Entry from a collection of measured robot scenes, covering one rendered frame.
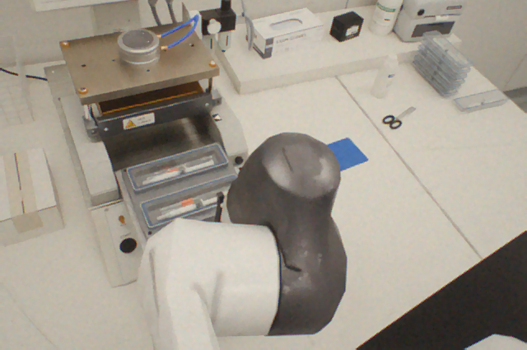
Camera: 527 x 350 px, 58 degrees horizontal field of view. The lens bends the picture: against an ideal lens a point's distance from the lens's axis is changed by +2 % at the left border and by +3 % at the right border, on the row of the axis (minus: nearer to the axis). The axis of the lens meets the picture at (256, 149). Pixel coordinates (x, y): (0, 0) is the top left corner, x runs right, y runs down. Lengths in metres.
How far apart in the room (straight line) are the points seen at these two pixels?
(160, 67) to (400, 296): 0.70
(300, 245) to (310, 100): 1.09
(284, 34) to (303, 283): 1.18
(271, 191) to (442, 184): 1.00
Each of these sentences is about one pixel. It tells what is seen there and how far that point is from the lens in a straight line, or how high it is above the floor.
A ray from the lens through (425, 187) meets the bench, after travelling 1.33.
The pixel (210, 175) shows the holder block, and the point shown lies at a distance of 0.90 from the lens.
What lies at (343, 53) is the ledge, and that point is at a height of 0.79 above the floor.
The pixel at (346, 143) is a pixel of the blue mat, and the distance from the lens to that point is 1.36.
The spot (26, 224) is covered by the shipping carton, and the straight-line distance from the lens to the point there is 1.12.
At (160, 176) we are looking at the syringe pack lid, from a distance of 0.89.
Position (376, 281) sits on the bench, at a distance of 1.12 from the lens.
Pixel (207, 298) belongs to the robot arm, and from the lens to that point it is 0.39.
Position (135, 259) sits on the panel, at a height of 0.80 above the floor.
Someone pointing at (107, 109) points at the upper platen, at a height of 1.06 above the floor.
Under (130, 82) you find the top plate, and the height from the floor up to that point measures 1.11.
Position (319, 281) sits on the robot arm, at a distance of 0.42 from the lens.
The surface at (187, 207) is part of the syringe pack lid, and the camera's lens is 0.84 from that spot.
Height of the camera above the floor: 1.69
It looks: 47 degrees down
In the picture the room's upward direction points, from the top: 8 degrees clockwise
